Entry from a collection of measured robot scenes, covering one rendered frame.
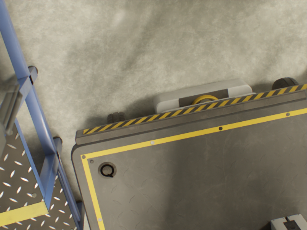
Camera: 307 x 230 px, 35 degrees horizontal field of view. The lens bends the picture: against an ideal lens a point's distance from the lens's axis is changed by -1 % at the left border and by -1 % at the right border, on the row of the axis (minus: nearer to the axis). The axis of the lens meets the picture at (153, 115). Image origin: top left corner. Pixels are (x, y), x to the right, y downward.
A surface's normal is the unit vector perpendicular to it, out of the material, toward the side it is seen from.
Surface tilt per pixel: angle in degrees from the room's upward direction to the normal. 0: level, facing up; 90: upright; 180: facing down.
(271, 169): 0
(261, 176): 0
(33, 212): 0
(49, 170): 90
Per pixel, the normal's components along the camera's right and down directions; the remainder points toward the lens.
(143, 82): 0.09, 0.32
